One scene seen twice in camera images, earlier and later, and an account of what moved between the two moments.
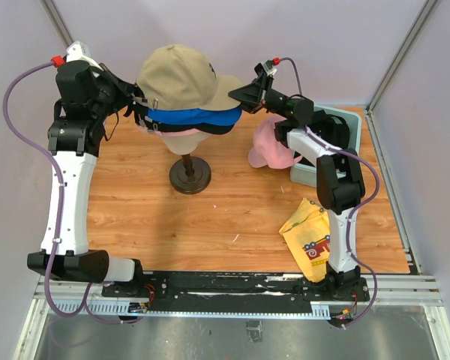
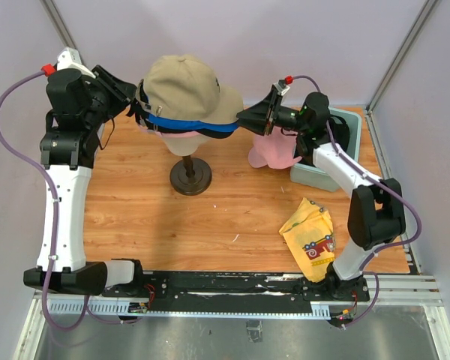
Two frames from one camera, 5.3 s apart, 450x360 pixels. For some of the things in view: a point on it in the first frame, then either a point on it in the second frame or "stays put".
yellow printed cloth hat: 307,234 stays put
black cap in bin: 333,129 stays put
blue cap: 226,116 -> 205,126
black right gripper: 255,95 -> 255,118
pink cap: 267,150 stays put
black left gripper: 124,89 stays put
